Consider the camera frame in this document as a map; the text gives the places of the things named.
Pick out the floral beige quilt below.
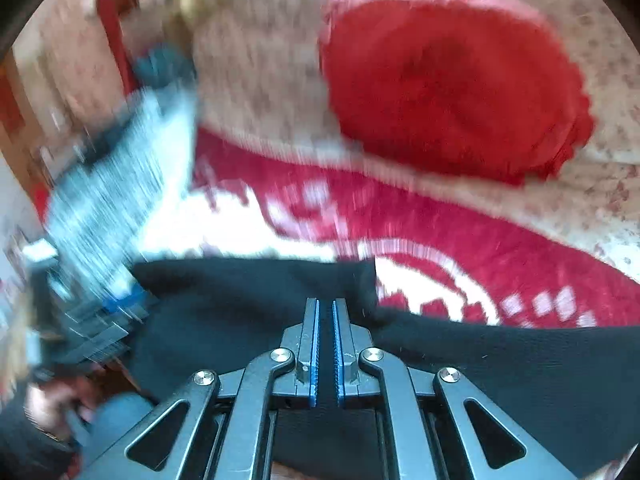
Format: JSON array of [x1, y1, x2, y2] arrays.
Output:
[[194, 0, 639, 278]]

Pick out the person's left hand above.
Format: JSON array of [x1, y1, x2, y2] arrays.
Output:
[[24, 377, 100, 441]]

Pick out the red and cream plush blanket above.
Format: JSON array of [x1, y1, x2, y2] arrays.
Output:
[[138, 130, 639, 328]]

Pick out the person's dark trouser leg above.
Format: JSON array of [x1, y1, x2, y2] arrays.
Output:
[[80, 392, 154, 468]]

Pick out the grey fleece garment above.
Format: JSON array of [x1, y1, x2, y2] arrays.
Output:
[[44, 84, 198, 298]]

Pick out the red ruffled heart pillow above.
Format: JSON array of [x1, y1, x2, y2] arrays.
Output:
[[318, 0, 594, 184]]

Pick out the black knit pants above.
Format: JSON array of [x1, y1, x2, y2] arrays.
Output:
[[124, 257, 640, 480]]

